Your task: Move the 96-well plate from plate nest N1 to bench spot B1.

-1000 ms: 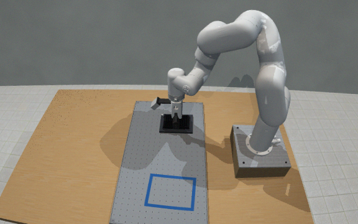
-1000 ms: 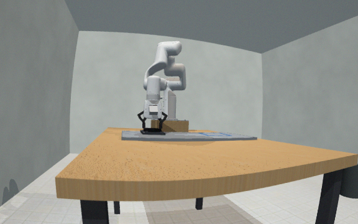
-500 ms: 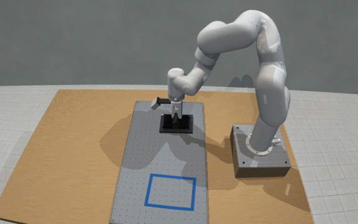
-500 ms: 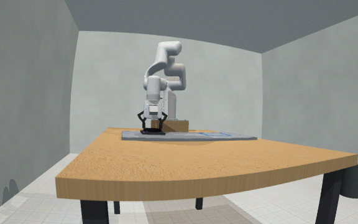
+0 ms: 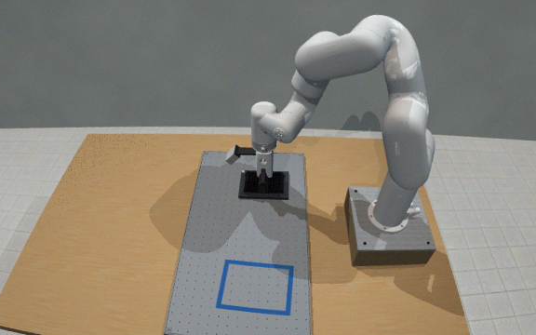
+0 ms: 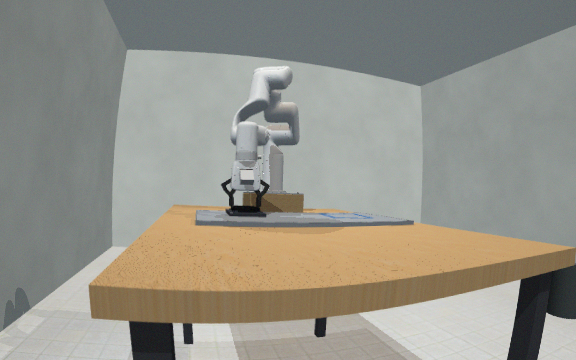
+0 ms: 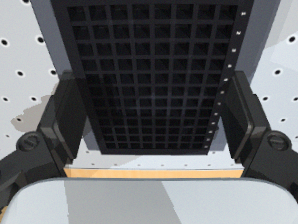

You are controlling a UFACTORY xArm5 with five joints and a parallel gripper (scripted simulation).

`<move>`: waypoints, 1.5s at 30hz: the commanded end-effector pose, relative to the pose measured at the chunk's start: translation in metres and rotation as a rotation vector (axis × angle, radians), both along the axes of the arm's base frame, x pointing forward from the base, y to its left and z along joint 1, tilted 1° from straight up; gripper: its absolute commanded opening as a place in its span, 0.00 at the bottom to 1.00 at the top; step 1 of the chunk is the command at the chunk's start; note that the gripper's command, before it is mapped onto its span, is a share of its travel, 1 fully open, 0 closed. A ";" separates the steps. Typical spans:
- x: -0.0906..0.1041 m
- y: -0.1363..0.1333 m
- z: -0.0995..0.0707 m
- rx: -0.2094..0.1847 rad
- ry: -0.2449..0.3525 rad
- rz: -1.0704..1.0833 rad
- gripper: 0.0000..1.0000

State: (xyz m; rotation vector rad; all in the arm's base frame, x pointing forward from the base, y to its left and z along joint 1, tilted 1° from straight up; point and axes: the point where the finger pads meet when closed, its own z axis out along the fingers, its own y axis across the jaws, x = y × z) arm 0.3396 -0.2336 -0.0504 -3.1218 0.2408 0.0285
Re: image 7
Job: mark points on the grey perforated metal base plate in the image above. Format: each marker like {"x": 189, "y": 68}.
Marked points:
{"x": 28, "y": 79}

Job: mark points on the black well plate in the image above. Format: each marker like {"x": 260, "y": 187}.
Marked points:
{"x": 148, "y": 103}

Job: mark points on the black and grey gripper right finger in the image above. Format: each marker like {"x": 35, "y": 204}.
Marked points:
{"x": 250, "y": 137}

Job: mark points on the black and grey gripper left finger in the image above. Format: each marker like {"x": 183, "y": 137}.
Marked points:
{"x": 40, "y": 154}

